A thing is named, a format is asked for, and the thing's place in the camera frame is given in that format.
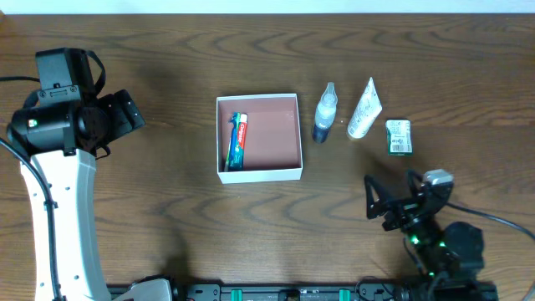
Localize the green and white small packet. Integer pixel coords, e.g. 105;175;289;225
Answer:
385;120;413;156

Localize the white cream tube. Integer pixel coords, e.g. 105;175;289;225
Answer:
347;77;382;140

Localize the white box with pink interior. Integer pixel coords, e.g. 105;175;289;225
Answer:
216;94;303;184

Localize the blue toothbrush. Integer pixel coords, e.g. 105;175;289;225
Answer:
224;111;242;172

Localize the red green toothpaste tube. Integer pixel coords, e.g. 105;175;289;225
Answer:
228;112;248;171

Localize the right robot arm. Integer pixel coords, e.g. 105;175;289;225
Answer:
364;169;498;301

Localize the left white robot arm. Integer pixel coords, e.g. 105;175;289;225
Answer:
8;89;173;300

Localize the clear spray bottle dark liquid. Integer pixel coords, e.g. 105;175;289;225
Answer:
312;82;338;144

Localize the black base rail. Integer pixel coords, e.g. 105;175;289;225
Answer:
168;280;498;301

